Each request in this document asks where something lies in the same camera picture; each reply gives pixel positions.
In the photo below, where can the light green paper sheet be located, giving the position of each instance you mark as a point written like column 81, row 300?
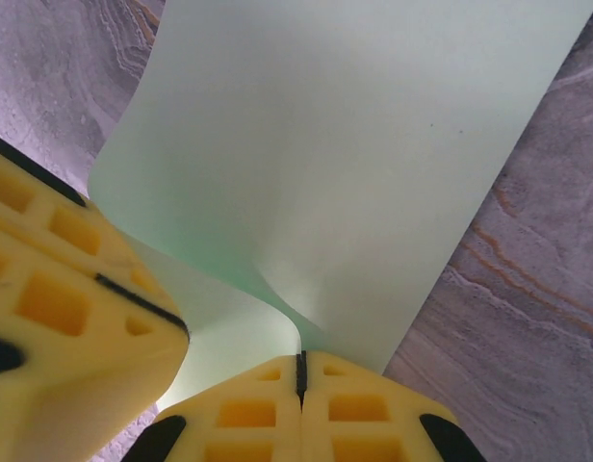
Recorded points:
column 335, row 159

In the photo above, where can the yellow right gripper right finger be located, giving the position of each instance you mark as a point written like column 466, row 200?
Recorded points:
column 373, row 418

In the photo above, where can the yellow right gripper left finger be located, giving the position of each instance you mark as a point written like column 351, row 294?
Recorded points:
column 239, row 418

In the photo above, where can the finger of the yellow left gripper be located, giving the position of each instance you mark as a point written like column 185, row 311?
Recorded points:
column 75, row 346
column 85, row 231

